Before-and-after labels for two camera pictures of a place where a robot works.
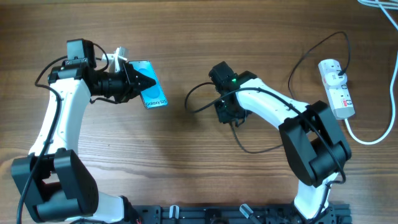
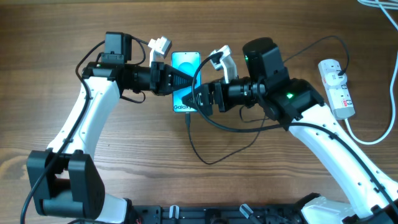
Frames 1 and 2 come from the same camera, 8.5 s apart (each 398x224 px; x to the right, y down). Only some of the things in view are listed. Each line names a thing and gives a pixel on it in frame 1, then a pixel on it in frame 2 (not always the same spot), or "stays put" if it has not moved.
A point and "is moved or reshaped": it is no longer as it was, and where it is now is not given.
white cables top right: x=384 y=4 stays put
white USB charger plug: x=333 y=79 stays put
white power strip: x=339 y=96 stays put
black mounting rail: x=236 y=214 stays put
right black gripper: x=224 y=117 to x=208 y=90
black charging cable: x=289 y=78 to x=319 y=42
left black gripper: x=131 y=88 to x=160 y=78
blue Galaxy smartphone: x=153 y=96 is moved or reshaped
